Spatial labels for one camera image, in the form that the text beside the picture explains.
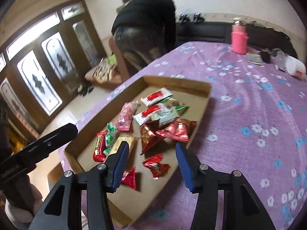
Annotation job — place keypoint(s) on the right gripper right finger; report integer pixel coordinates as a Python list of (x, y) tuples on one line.
[(242, 207)]

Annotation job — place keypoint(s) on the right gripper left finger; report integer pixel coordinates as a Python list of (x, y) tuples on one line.
[(62, 207)]

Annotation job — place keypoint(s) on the red black-label snack packet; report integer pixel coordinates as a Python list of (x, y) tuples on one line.
[(100, 146)]

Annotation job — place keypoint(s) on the green white candy packet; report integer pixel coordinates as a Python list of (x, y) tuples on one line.
[(110, 138)]

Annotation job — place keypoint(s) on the dark red foil packet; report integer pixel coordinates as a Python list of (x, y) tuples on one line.
[(179, 130), (149, 138)]

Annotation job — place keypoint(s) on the small red candy packet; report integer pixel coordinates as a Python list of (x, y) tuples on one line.
[(129, 178)]

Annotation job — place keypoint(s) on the pink cartoon snack packet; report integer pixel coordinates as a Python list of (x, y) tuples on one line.
[(126, 116)]

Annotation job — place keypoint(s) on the green clear egg packet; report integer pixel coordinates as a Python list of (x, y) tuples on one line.
[(171, 102)]

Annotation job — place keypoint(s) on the white red snack packet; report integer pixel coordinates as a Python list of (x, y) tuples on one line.
[(156, 97), (145, 115)]

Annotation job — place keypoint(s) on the left hand on gripper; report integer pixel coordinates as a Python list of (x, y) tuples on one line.
[(23, 200)]

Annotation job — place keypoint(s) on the purple floral tablecloth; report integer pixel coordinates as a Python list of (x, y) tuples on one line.
[(255, 122)]

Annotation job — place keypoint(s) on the wooden glass door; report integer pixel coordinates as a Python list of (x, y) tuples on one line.
[(46, 61)]

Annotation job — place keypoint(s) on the brown armchair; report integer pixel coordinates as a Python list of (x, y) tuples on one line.
[(111, 72)]

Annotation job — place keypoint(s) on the white plastic jar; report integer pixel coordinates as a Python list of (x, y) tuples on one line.
[(295, 67)]

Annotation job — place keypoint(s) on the clear plastic cup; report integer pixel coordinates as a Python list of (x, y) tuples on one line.
[(278, 58)]

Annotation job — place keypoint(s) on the black small container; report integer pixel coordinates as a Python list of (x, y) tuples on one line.
[(265, 55)]

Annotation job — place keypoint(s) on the black sofa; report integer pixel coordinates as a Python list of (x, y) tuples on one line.
[(259, 37)]

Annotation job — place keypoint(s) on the pink sleeved thermos bottle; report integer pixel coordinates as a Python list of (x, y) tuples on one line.
[(239, 36)]

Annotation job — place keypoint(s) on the person in black jacket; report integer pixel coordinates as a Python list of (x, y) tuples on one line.
[(145, 30)]

